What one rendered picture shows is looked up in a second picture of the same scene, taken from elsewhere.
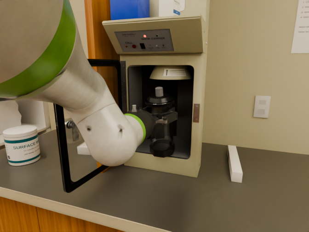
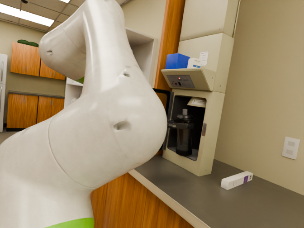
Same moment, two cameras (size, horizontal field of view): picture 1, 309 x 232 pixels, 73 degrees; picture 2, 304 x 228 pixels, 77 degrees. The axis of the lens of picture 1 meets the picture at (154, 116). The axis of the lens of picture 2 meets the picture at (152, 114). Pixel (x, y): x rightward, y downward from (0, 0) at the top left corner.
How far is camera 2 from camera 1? 0.55 m
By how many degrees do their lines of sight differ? 35
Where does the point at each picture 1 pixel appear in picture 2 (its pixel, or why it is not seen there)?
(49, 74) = not seen: hidden behind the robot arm
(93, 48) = (156, 83)
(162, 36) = (187, 78)
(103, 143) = not seen: hidden behind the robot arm
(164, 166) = (182, 163)
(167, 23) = (187, 72)
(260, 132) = (287, 172)
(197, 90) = (206, 114)
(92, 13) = (159, 65)
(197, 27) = (201, 75)
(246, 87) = (277, 127)
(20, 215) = not seen: hidden behind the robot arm
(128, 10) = (173, 64)
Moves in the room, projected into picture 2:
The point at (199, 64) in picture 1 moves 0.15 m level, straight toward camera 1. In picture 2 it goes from (210, 97) to (193, 94)
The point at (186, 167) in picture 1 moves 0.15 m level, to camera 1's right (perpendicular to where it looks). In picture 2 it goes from (193, 167) to (220, 176)
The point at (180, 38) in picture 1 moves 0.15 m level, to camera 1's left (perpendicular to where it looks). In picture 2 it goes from (196, 81) to (171, 79)
